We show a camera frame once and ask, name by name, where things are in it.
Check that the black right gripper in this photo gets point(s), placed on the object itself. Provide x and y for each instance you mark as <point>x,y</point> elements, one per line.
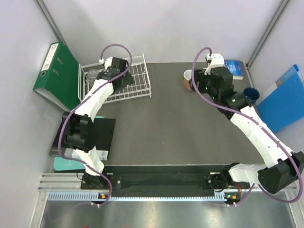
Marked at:
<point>199,76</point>

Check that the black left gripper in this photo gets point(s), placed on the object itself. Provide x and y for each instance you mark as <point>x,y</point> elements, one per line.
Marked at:
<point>127,80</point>

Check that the pink ceramic mug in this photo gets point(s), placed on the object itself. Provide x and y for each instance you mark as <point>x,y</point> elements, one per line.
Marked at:
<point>187,78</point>

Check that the clear drinking glass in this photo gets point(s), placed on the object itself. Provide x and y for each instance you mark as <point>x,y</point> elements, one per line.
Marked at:
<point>92,76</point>

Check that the dark blue ceramic mug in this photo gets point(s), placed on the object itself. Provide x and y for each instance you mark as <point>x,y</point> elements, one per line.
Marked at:
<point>251,94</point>

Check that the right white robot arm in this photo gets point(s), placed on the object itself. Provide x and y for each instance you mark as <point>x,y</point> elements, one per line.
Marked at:
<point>282,166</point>

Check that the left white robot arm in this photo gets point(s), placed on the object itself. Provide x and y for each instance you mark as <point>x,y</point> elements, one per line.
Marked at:
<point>78,130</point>

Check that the blue cover paperback book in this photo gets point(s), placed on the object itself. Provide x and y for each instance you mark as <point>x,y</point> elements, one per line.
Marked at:
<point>235,67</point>

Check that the green lever arch binder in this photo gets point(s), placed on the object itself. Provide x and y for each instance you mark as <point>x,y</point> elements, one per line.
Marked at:
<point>57,80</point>

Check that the black book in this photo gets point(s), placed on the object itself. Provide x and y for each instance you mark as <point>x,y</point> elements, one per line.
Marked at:
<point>104,133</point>

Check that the blue folder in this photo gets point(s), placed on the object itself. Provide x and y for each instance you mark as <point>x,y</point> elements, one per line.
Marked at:
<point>283,102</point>

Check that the teal notebook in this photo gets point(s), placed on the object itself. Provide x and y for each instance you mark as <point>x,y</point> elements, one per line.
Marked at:
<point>61,164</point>

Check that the white wire dish rack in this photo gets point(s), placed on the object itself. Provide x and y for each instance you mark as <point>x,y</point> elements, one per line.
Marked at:
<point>138,69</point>

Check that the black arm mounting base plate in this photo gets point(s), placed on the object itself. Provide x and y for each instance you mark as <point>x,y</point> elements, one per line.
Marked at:
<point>164,180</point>

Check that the aluminium frame rail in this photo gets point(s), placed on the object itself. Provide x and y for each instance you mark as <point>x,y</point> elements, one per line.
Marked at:
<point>60,182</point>

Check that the grey slotted cable duct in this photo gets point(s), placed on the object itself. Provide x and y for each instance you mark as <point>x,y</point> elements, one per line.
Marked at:
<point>96,196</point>

